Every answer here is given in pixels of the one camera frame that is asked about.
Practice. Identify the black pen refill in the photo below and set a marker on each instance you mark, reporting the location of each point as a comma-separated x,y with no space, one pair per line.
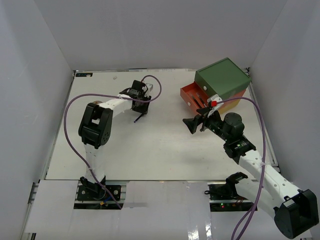
201,99

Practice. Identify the green drawer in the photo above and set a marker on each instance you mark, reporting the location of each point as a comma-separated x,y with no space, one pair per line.
206,82

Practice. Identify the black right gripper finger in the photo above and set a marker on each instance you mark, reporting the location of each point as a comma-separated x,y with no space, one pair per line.
204,111
193,123

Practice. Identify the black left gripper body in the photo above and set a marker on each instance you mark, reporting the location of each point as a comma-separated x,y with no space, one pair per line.
143,107

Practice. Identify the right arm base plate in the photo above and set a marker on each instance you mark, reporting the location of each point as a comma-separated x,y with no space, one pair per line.
222,199

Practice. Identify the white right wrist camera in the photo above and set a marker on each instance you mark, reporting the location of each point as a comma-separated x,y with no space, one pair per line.
214,103

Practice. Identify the purple pen refill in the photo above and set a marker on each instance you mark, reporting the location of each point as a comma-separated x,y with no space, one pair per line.
139,117

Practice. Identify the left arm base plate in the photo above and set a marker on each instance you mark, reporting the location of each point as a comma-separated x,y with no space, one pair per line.
88,200

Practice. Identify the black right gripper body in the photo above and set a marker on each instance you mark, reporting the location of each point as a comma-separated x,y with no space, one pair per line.
213,122

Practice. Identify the red pen refill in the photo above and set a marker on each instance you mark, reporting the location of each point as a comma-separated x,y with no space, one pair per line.
196,102

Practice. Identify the large clear tape roll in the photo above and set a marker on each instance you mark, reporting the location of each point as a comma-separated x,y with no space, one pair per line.
97,102

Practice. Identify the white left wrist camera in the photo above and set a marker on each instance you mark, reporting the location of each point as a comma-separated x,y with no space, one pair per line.
149,86

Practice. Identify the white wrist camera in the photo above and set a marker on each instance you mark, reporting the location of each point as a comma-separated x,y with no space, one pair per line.
149,86
214,103

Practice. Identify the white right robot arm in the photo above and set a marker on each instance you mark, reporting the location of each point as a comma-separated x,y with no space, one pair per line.
293,210

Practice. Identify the green drawer cabinet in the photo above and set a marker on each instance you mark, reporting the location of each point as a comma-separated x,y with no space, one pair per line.
229,79

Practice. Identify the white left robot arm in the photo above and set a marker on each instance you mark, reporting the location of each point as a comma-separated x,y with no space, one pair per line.
96,124

